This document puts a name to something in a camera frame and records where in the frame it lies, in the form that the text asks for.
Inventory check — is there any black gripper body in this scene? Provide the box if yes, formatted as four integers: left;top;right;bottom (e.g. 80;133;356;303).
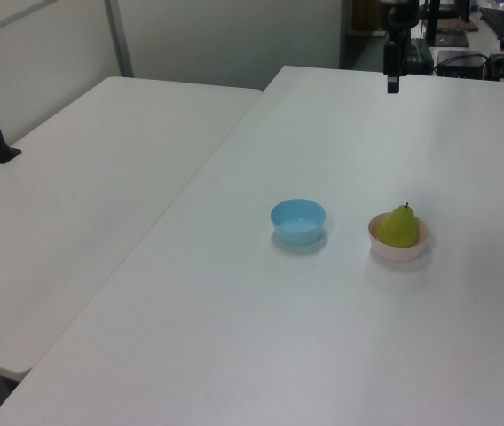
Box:
382;40;403;79

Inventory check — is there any green pear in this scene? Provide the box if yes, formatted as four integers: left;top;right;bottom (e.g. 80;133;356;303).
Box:
376;201;422;249

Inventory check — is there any pink plastic bowl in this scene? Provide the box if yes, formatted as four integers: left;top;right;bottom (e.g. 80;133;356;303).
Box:
366;211;430;264

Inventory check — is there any blue plastic bowl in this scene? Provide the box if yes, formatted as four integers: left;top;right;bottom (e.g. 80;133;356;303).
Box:
270;198;327;246

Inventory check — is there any wooden cabinet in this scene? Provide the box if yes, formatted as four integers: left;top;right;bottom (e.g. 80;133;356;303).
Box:
350;0;389;33

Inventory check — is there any black equipment box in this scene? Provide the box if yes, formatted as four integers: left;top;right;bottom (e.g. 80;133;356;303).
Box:
435;49;489;80

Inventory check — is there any brown wooden board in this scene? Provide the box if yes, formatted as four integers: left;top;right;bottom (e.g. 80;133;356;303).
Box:
437;16;480;33

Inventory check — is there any white side table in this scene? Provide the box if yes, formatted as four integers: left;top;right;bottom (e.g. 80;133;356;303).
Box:
0;75;264;383

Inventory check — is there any grey partition post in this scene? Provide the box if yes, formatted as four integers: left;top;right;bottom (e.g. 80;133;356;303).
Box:
104;0;135;79

